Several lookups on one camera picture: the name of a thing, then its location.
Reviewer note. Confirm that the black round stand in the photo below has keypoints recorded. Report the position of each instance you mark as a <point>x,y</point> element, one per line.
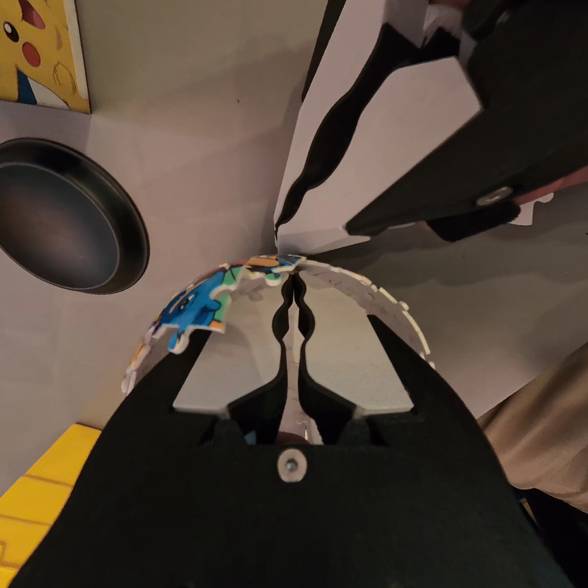
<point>59,216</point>

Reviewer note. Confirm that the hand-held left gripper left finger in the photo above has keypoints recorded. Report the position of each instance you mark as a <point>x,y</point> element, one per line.
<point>229,367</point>

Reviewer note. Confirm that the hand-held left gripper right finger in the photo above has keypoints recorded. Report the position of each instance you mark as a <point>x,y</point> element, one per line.
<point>358,367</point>

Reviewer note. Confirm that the person's beige trousers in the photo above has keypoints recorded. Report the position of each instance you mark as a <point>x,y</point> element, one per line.
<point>546,436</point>

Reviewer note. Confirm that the blue puzzle box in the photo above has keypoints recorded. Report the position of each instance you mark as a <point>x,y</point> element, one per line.
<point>41,55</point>

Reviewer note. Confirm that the half-built puzzle ball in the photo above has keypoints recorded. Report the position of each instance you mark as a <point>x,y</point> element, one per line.
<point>197,298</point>

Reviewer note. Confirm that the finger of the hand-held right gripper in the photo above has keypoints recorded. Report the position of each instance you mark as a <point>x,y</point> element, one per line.
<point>340,69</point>
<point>413,128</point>

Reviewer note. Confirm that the person's right hand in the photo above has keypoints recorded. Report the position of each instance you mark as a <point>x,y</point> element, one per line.
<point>569,179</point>

